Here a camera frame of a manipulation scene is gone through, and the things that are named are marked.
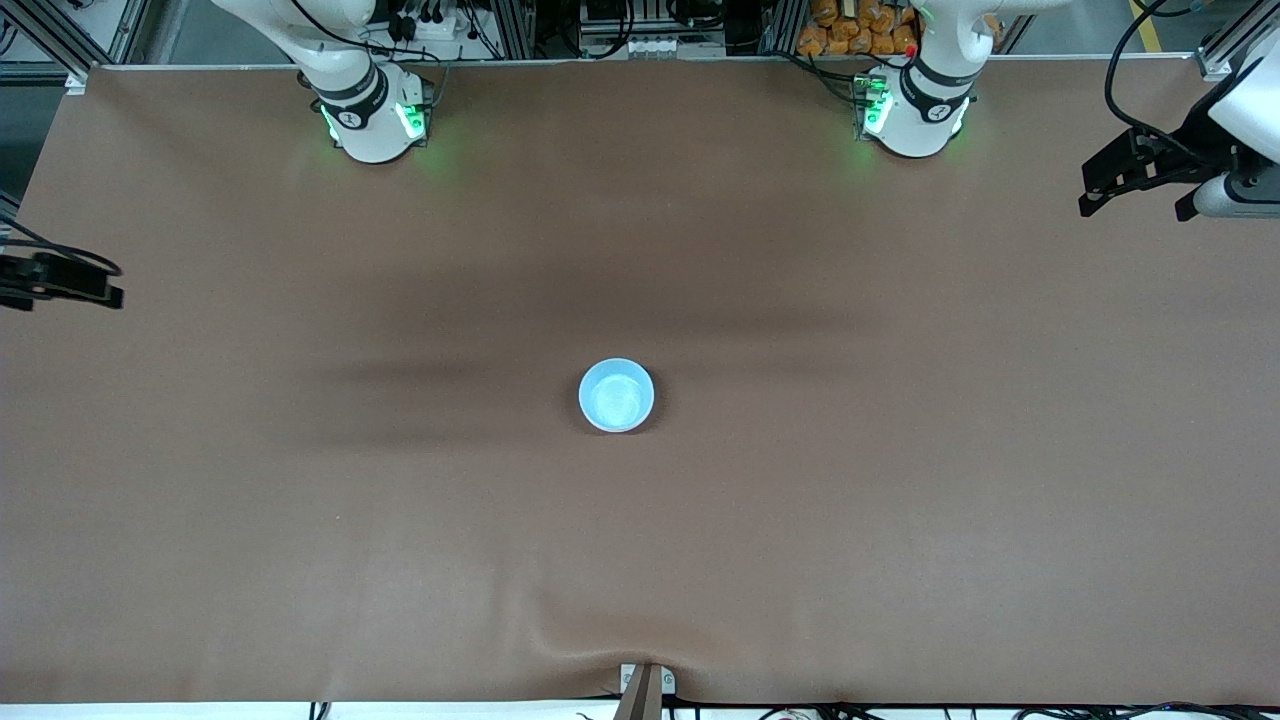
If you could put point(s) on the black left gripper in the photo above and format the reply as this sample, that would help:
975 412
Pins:
1192 143

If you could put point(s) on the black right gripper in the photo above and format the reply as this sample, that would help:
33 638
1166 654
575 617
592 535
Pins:
40 277

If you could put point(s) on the blue plastic bowl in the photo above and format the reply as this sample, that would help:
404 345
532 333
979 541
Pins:
616 395

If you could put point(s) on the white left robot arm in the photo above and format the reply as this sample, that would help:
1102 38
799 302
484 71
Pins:
915 125

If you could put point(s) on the orange packaged goods pile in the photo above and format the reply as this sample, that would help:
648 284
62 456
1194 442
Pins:
850 28

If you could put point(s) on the white power strip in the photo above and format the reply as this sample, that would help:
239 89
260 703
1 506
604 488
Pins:
430 20

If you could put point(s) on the grey electronics rack unit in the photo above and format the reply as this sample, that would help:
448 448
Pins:
640 28

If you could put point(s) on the brown table cover mat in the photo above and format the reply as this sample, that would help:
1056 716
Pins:
640 560

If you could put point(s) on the aluminium frame post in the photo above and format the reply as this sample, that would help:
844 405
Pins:
1230 45
55 40

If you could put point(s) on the metal table clamp bracket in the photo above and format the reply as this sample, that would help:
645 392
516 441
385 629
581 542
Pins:
645 690

